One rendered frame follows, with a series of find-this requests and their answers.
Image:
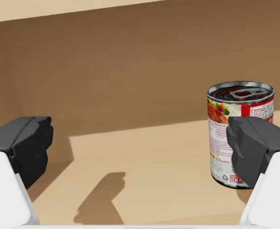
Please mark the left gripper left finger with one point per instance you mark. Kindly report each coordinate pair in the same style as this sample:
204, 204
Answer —
15, 148

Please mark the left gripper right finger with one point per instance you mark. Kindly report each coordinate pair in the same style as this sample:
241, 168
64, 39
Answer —
261, 148

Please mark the red and white can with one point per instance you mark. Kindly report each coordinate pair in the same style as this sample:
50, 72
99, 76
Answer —
219, 155

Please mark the pale wooden shelf unit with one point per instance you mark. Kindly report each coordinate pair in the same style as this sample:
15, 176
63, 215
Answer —
130, 71

